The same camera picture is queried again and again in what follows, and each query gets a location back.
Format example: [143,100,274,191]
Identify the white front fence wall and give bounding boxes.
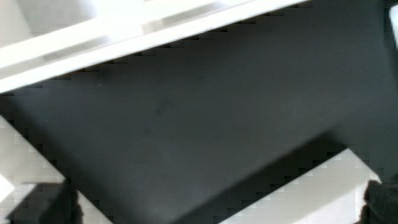
[0,0,308,93]

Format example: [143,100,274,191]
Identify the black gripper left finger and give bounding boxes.
[6,182,84,224]

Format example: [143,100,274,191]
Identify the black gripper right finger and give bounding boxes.
[361,181,398,224]

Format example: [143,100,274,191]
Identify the white fence wall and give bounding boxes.
[0,0,308,93]
[219,149,381,224]

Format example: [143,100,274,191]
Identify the white right fence wall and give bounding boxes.
[219,149,381,224]

